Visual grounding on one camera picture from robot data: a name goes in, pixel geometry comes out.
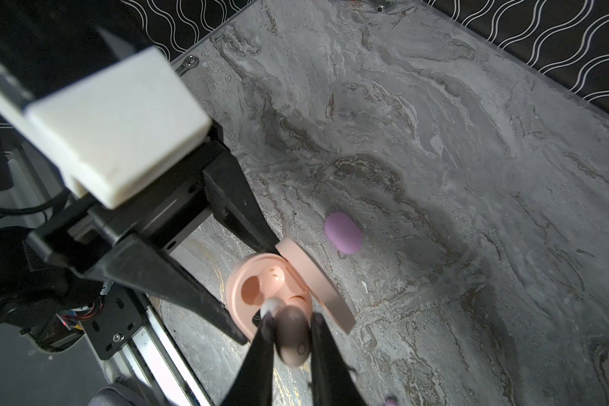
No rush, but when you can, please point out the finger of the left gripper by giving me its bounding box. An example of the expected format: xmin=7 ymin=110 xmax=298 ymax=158
xmin=203 ymin=152 xmax=279 ymax=254
xmin=83 ymin=234 xmax=248 ymax=344

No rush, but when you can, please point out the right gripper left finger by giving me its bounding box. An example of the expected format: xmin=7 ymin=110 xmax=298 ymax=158
xmin=221 ymin=312 xmax=275 ymax=406

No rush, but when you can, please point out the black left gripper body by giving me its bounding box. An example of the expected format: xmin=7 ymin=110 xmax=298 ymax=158
xmin=26 ymin=123 xmax=229 ymax=276

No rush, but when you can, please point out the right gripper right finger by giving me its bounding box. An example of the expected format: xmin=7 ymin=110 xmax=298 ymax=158
xmin=311 ymin=312 xmax=366 ymax=406

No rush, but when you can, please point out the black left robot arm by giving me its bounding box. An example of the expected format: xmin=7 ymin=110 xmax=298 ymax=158
xmin=0 ymin=123 xmax=278 ymax=343

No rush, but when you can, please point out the silver spanner on table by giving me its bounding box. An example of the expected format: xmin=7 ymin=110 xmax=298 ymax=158
xmin=175 ymin=55 xmax=200 ymax=76

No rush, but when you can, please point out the aluminium front rail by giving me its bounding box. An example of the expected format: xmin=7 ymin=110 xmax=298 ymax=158
xmin=80 ymin=285 xmax=213 ymax=405

